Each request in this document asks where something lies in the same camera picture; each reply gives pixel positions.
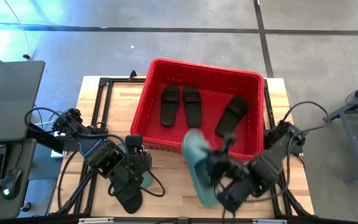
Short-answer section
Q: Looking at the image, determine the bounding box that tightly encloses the blue-grey metal cart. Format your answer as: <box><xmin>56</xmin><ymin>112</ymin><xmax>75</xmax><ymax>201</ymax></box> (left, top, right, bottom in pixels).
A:
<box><xmin>323</xmin><ymin>77</ymin><xmax>358</xmax><ymax>184</ymax></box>

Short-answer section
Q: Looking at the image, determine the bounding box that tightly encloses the brown cable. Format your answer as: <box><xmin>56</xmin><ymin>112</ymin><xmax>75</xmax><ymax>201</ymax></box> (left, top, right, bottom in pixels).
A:
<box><xmin>57</xmin><ymin>151</ymin><xmax>78</xmax><ymax>210</ymax></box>

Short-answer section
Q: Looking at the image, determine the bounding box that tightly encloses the thin white cable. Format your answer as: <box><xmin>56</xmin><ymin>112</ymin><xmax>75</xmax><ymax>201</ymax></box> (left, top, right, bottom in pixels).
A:
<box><xmin>3</xmin><ymin>0</ymin><xmax>31</xmax><ymax>60</ymax></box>

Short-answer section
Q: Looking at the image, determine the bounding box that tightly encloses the black metal table frame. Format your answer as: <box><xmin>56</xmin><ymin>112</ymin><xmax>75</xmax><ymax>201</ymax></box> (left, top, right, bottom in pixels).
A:
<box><xmin>50</xmin><ymin>70</ymin><xmax>316</xmax><ymax>224</ymax></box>

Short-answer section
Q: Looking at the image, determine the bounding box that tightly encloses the teal slide sandal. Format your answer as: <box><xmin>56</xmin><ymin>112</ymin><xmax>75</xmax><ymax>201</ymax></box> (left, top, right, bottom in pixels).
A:
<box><xmin>140</xmin><ymin>170</ymin><xmax>154</xmax><ymax>189</ymax></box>
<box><xmin>181</xmin><ymin>128</ymin><xmax>222</xmax><ymax>209</ymax></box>

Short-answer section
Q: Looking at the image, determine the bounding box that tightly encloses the silver metal bracket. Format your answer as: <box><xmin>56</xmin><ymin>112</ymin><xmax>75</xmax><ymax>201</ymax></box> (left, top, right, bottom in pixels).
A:
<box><xmin>78</xmin><ymin>217</ymin><xmax>114</xmax><ymax>224</ymax></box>
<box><xmin>252</xmin><ymin>219</ymin><xmax>288</xmax><ymax>224</ymax></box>

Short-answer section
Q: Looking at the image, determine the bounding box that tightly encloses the red plastic bin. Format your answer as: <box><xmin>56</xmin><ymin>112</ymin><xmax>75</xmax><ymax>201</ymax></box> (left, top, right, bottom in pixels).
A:
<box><xmin>130</xmin><ymin>57</ymin><xmax>265</xmax><ymax>161</ymax></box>

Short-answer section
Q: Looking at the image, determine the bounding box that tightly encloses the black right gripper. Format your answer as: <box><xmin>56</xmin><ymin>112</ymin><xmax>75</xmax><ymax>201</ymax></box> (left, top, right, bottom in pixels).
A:
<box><xmin>206</xmin><ymin>133</ymin><xmax>251</xmax><ymax>187</ymax></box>

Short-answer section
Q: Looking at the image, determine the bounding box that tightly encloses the white power adapter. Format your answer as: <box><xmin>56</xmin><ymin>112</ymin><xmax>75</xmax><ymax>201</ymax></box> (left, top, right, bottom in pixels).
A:
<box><xmin>50</xmin><ymin>148</ymin><xmax>65</xmax><ymax>160</ymax></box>

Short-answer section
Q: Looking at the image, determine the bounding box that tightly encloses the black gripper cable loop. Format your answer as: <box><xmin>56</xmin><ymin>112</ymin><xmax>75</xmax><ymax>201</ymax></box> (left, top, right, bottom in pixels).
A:
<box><xmin>137</xmin><ymin>169</ymin><xmax>167</xmax><ymax>198</ymax></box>

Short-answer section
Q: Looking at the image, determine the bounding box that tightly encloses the black slide sandal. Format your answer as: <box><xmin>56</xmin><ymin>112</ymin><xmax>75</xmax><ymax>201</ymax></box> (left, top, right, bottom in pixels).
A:
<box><xmin>160</xmin><ymin>84</ymin><xmax>180</xmax><ymax>128</ymax></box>
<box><xmin>182</xmin><ymin>85</ymin><xmax>203</xmax><ymax>128</ymax></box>
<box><xmin>214</xmin><ymin>95</ymin><xmax>249</xmax><ymax>139</ymax></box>
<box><xmin>113</xmin><ymin>183</ymin><xmax>144</xmax><ymax>215</ymax></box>

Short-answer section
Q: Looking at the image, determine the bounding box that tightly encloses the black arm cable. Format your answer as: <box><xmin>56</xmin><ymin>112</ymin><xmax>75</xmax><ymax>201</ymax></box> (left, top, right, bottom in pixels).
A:
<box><xmin>24</xmin><ymin>106</ymin><xmax>62</xmax><ymax>127</ymax></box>
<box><xmin>280</xmin><ymin>101</ymin><xmax>331</xmax><ymax>138</ymax></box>

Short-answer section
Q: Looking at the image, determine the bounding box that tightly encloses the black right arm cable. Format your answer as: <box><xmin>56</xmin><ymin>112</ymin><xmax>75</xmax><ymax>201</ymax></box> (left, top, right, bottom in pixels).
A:
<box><xmin>280</xmin><ymin>101</ymin><xmax>331</xmax><ymax>138</ymax></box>

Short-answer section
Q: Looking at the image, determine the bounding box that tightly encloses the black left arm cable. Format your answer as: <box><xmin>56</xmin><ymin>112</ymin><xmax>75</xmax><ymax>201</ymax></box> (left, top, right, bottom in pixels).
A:
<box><xmin>24</xmin><ymin>106</ymin><xmax>62</xmax><ymax>127</ymax></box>

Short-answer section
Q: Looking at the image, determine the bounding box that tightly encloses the black computer mouse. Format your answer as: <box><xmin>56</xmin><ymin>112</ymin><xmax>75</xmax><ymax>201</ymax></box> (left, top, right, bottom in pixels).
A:
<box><xmin>1</xmin><ymin>168</ymin><xmax>23</xmax><ymax>200</ymax></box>

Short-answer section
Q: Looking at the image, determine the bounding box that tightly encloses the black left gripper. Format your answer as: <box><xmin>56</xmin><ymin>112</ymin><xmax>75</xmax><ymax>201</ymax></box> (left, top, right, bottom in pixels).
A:
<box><xmin>125</xmin><ymin>134</ymin><xmax>153</xmax><ymax>180</ymax></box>

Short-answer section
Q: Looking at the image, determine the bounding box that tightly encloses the dark grey desk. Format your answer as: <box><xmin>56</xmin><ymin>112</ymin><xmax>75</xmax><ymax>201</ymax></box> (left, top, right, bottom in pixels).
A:
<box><xmin>0</xmin><ymin>138</ymin><xmax>38</xmax><ymax>222</ymax></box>

